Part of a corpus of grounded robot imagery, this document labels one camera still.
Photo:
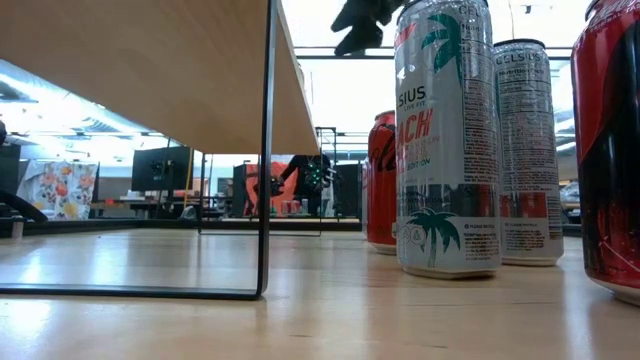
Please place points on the background robot green lights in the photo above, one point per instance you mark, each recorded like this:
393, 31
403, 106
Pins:
310, 175

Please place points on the tall Celsius can black lid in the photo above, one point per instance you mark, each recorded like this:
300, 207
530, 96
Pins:
530, 150
445, 150

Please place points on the orange panel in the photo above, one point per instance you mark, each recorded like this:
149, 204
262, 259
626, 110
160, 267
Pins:
287, 195

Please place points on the yellow pole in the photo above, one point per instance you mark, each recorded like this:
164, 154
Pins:
189, 195

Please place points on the black cabinet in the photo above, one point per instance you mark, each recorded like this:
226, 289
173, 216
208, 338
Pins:
347, 190

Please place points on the black monitor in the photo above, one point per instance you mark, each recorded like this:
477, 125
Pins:
160, 170

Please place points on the floral cloth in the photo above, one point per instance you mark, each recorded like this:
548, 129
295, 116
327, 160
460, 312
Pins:
60, 190

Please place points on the cluttered background workbench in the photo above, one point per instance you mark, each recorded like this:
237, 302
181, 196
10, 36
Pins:
570, 200

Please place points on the black metal table frame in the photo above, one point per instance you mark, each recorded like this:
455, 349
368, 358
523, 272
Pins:
125, 225

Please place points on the red soda can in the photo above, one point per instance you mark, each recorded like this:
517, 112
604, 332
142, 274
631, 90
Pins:
382, 190
610, 150

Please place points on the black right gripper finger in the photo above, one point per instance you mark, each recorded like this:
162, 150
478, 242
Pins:
362, 30

